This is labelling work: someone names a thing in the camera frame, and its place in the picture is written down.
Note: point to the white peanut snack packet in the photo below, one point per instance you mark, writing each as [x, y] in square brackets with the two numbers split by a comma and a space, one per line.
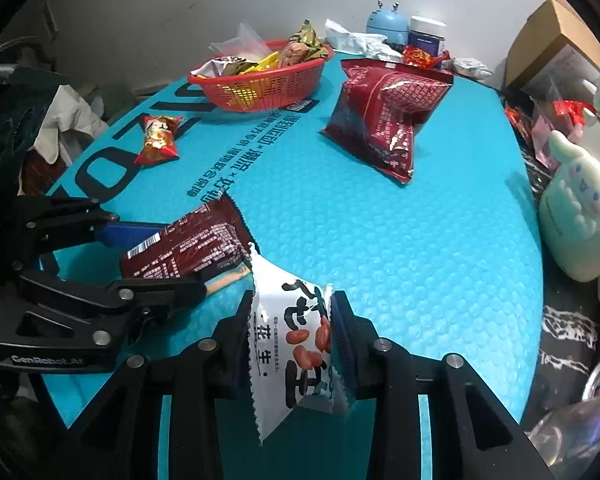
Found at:
[290, 347]

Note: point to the white plush toy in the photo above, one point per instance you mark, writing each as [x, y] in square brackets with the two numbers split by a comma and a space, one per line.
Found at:
[569, 211]

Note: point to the white-lidded dark jar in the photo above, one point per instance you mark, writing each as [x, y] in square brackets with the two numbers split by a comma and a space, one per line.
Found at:
[427, 34]

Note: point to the red yellow crumpled wrapper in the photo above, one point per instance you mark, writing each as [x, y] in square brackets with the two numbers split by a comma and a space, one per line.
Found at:
[413, 56]

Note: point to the clear plastic bag with pastry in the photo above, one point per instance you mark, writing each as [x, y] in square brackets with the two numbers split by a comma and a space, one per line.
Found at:
[247, 44]

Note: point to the dark brown chocolate packet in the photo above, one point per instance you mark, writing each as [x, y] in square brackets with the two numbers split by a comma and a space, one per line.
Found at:
[208, 242]

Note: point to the small white crumpled wrapper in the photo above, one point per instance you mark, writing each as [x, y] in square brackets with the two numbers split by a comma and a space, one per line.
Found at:
[471, 68]

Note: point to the gold red snack bag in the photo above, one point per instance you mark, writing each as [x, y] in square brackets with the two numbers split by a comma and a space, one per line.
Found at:
[303, 46]

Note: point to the white cloth pile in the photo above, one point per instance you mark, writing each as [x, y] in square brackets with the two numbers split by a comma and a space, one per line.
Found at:
[68, 111]

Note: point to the red plastic basket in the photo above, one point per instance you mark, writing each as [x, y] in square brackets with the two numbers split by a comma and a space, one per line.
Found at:
[257, 92]

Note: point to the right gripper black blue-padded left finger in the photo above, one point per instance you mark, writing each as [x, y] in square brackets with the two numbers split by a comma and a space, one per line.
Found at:
[166, 408]

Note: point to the brown cardboard box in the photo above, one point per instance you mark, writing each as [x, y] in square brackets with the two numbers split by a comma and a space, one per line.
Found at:
[553, 55]

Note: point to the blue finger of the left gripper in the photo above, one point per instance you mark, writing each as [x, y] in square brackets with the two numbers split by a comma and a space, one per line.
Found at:
[126, 234]

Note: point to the teal foam mat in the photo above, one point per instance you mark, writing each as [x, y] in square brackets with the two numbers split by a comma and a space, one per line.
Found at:
[450, 262]

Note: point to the blue round humidifier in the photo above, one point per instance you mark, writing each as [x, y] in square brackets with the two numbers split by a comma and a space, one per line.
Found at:
[389, 22]

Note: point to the silver white snack packet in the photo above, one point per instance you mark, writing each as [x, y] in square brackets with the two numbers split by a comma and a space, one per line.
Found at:
[223, 66]

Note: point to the crumpled white tissue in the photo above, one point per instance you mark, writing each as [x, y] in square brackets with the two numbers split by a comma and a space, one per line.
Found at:
[359, 43]

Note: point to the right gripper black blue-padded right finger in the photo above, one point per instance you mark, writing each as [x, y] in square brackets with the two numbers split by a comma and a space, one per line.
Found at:
[472, 435]

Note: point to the small red orange snack packet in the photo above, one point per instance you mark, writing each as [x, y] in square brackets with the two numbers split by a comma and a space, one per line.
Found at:
[159, 140]

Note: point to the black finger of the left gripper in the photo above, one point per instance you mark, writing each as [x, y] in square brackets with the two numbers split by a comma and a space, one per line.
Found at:
[162, 297]

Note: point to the large dark red snack bag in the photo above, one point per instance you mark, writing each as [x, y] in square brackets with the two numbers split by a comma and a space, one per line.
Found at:
[380, 107]

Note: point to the yellow snack packet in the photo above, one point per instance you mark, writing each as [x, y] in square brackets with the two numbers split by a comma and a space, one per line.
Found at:
[268, 63]

